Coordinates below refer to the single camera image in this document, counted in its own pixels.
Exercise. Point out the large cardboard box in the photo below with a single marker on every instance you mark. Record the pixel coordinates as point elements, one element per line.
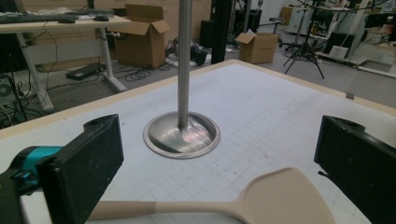
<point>140,46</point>

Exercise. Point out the black tripod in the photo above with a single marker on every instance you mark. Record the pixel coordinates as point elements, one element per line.
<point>306,46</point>

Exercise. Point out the small cardboard box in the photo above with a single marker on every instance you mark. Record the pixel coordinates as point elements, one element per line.
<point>258,48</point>

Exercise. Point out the white grid mat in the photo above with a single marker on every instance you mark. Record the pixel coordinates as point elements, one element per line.
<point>264,109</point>

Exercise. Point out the black metal frame post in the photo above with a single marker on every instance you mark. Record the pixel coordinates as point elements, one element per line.
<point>221,31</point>

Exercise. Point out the metal table clip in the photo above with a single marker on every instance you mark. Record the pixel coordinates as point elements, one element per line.
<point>350,95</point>

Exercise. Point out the metal utensil stand with hooks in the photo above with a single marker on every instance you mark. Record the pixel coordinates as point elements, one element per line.
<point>183,62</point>

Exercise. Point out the black keyboard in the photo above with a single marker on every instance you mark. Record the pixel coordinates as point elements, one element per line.
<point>31,18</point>

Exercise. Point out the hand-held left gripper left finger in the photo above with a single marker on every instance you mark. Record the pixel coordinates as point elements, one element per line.
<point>77,174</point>

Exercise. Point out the white desk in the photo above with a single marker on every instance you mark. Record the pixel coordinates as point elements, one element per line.
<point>62,25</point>

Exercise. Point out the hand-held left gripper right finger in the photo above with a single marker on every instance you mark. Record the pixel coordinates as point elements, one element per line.
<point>361,165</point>

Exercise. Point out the black computer mouse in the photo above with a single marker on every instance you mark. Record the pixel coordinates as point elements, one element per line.
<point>101,18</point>

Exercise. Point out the flat black device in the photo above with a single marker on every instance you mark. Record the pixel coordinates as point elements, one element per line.
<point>84,71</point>

